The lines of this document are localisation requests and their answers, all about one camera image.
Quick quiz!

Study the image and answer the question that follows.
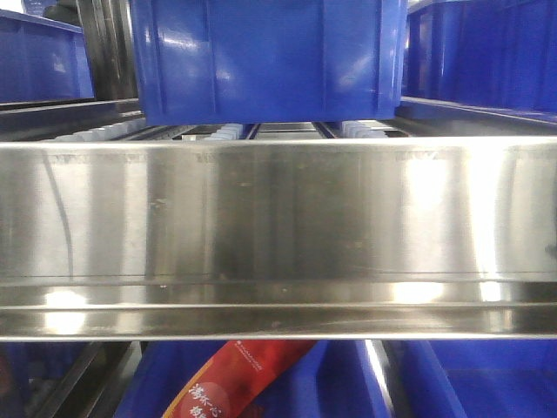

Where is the blue bin on lower shelf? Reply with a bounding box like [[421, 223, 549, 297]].
[[114, 340, 390, 417]]

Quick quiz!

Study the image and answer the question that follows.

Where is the blue lower bin right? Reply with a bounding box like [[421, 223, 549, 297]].
[[397, 340, 556, 417]]

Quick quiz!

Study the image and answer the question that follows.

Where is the stainless steel front beam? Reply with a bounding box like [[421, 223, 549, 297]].
[[1, 137, 556, 341]]

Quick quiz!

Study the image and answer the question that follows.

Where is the white roller track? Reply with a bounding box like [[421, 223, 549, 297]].
[[54, 118, 245, 142]]

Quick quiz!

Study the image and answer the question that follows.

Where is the blue crate centre on rollers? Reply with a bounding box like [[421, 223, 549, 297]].
[[130, 1, 407, 125]]

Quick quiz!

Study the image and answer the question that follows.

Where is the red snack bag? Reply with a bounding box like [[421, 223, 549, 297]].
[[163, 340, 316, 417]]

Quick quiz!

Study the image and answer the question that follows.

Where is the large blue crate right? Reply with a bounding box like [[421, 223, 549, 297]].
[[402, 1, 556, 113]]

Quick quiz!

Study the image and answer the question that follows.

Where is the blue crate upper left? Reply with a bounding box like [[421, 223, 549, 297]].
[[1, 10, 94, 104]]

